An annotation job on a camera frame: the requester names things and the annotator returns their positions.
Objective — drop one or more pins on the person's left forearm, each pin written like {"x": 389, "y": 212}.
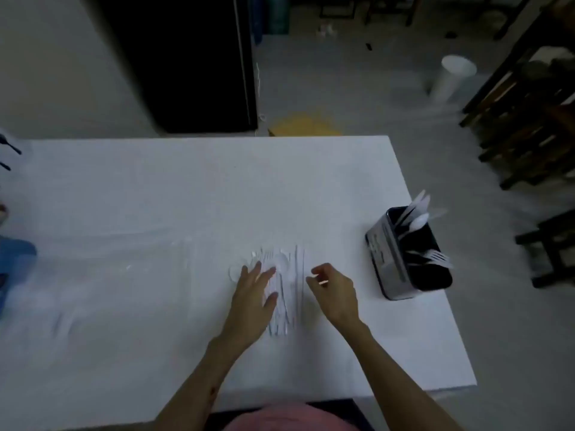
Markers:
{"x": 202, "y": 386}

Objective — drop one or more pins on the white plastic fork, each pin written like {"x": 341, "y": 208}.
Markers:
{"x": 438, "y": 256}

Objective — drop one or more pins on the person's right forearm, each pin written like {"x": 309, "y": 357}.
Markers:
{"x": 391, "y": 381}

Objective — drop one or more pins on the yellow floor object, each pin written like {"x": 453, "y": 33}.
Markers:
{"x": 303, "y": 126}

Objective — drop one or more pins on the teal cylinder container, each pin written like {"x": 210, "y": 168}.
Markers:
{"x": 273, "y": 13}

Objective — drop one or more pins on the person's left thumb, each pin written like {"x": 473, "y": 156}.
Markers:
{"x": 271, "y": 302}

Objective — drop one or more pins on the white plastic bucket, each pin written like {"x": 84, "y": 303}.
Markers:
{"x": 450, "y": 79}

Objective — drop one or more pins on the pile of white plastic cutlery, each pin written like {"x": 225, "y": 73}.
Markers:
{"x": 287, "y": 291}

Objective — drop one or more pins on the black cutlery holder box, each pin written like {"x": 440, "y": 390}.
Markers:
{"x": 395, "y": 264}

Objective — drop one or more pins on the dark wooden rack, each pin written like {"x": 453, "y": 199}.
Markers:
{"x": 523, "y": 89}

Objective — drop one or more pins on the person's left hand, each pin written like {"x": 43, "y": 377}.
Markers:
{"x": 249, "y": 300}

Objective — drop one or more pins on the person's right thumb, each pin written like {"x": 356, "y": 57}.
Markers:
{"x": 315, "y": 282}

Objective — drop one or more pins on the dark cabinet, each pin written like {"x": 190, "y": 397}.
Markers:
{"x": 179, "y": 62}

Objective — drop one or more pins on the pink shirt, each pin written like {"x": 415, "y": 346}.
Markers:
{"x": 292, "y": 419}

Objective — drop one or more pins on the blue fabric object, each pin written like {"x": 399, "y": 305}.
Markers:
{"x": 14, "y": 269}

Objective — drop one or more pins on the dark wooden stool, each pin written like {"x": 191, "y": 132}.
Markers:
{"x": 550, "y": 251}

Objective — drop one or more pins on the white plastic knife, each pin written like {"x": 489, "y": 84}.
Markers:
{"x": 415, "y": 205}

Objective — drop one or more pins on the person's right hand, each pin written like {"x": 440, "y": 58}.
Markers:
{"x": 339, "y": 296}

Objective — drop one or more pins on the white plastic spoon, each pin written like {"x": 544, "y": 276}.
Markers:
{"x": 417, "y": 222}

